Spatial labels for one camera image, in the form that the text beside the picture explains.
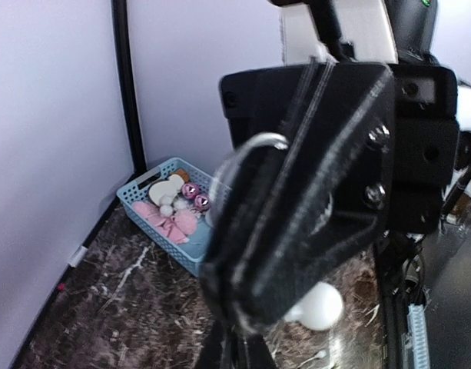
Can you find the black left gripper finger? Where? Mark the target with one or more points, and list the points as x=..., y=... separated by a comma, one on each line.
x=250, y=351

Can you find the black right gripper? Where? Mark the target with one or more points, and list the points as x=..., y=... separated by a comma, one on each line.
x=320, y=151

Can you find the white ball string lights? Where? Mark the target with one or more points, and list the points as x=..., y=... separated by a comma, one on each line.
x=319, y=310

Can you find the pink fluffy pompom ornament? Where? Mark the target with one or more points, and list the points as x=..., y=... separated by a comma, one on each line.
x=146, y=209
x=186, y=222

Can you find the light blue plastic basket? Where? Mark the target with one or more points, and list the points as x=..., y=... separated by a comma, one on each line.
x=191, y=254

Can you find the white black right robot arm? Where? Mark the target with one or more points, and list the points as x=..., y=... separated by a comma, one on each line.
x=386, y=32

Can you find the pink glitter bauble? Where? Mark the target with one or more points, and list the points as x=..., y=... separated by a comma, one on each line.
x=202, y=202
x=190, y=190

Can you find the brown felt ornament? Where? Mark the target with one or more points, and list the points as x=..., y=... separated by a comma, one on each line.
x=183, y=174

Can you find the pink felt ornament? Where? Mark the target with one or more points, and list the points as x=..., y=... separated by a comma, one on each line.
x=172, y=229

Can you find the white felt ornament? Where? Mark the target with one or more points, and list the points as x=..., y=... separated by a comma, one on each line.
x=169, y=187

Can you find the white tape piece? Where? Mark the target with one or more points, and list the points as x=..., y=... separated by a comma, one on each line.
x=77, y=257

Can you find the white slotted cable duct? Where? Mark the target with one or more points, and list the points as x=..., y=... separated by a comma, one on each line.
x=418, y=336

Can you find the black corner frame post right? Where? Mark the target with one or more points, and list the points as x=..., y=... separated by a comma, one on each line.
x=119, y=11

